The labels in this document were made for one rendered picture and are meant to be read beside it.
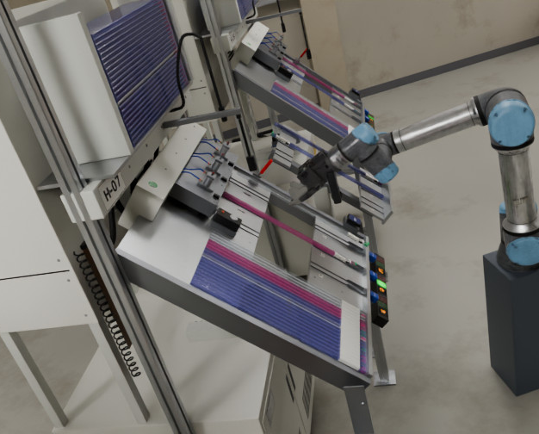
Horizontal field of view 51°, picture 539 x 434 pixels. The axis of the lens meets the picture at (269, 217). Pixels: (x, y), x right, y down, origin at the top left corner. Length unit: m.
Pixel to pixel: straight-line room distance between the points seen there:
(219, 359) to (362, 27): 4.25
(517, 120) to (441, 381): 1.20
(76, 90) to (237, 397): 0.95
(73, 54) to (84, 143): 0.20
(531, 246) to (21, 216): 1.43
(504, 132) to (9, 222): 1.30
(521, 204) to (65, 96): 1.29
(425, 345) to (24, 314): 1.70
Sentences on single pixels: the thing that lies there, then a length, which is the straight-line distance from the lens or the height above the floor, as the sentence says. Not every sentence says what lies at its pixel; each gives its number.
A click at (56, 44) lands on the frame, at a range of 1.33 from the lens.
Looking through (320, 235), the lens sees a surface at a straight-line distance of 1.90.
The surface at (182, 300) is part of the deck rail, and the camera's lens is 1.40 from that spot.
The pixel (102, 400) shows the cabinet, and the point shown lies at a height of 0.62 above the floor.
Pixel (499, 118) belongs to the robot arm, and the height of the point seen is 1.16.
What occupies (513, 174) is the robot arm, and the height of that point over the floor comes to 0.98.
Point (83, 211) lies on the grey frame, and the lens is 1.30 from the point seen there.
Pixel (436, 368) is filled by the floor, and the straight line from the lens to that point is 2.55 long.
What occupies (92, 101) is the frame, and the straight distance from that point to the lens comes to 1.34.
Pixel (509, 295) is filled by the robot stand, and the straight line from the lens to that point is 2.13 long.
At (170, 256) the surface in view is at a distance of 1.46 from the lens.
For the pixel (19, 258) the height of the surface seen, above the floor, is 1.22.
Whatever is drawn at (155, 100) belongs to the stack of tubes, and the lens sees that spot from 1.58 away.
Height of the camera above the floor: 1.80
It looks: 28 degrees down
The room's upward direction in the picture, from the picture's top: 15 degrees counter-clockwise
